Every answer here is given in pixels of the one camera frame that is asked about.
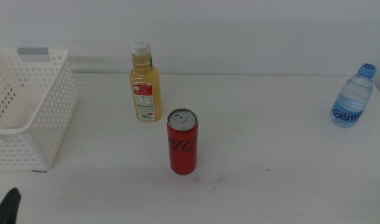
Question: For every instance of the thin black thread scrap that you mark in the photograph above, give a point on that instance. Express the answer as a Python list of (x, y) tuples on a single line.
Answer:
[(39, 171)]

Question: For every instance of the red soda can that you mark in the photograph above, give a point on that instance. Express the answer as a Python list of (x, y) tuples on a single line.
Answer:
[(182, 155)]

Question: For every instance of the yellow juice bottle white cap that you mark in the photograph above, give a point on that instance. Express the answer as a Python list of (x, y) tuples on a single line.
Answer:
[(145, 81)]

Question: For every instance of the white perforated plastic basket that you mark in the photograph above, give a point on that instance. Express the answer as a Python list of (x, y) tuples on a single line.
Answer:
[(12, 131)]

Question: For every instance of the clear water bottle blue cap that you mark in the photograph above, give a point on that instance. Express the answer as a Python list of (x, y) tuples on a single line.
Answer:
[(351, 99)]

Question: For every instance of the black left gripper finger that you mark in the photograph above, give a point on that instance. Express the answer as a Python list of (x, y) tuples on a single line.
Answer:
[(6, 208)]

